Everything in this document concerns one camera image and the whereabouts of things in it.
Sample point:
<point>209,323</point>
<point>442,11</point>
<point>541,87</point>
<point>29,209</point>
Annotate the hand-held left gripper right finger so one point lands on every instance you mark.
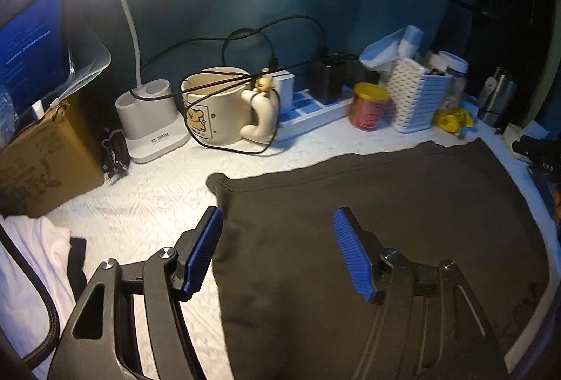
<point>353,257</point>

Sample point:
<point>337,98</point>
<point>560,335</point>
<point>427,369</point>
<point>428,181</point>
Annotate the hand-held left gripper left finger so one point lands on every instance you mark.
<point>204,248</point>

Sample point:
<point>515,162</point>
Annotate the brown t-shirt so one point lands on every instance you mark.
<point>285,274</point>

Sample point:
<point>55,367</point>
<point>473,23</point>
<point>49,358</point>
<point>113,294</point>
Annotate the metal clip tool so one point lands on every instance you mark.
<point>504,95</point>

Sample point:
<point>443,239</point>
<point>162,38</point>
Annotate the white textured table cover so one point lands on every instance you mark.
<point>153,187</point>

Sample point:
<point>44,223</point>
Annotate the yellow duck packet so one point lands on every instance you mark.
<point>451,119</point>

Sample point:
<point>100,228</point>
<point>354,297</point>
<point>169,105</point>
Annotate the white desk lamp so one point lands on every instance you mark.
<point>153,138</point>

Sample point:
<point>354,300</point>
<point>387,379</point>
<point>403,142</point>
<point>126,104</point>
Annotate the black cloth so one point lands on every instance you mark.
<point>78,266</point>

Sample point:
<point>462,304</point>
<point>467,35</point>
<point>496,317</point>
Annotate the glass jar with white lid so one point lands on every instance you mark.
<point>453,64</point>

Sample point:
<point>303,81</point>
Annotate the cream cartoon mug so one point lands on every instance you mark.
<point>219,112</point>

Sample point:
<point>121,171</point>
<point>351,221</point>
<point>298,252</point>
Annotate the white perforated basket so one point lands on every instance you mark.
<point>416,99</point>

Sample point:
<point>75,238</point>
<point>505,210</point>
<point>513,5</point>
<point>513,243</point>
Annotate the white power strip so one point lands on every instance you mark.
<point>315,119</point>

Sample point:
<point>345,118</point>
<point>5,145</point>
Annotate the red can with yellow lid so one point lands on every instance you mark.
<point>368,112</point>

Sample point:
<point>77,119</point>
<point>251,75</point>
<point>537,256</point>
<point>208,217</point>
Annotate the white charger plug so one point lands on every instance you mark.
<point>285,92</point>

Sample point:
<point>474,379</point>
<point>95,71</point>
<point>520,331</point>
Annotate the cardboard box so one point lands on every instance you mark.
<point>44,169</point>

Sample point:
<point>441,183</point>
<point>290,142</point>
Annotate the black charger plug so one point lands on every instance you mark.
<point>328,79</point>

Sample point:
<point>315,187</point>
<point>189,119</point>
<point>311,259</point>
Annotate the white garment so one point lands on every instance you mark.
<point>26,274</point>

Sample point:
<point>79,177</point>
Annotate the white crumpled tissue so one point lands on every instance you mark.
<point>385,51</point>

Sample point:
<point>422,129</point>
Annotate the clear plastic bag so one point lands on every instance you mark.
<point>90,60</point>

